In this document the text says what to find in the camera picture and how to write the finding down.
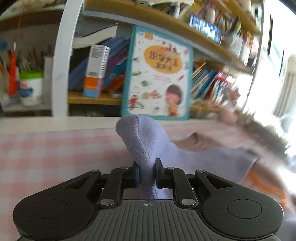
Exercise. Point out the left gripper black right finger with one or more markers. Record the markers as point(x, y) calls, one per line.
point(176, 180)

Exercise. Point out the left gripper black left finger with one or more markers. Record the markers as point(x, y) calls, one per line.
point(114, 184)

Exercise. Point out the purple and pink knit sweater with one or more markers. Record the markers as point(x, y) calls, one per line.
point(146, 140)

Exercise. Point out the pink checkered table cloth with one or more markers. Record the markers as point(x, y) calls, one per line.
point(39, 153)

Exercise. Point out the teal children's picture book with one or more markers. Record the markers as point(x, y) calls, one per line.
point(158, 76)

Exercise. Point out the white orange usmile box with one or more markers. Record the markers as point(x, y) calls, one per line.
point(95, 71)

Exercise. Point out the white pen holder cup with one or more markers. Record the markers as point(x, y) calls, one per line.
point(31, 88)

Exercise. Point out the red tassel ornament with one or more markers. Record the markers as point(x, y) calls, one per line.
point(12, 90)

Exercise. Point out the white bookshelf frame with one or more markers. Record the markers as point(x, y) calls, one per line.
point(61, 58)

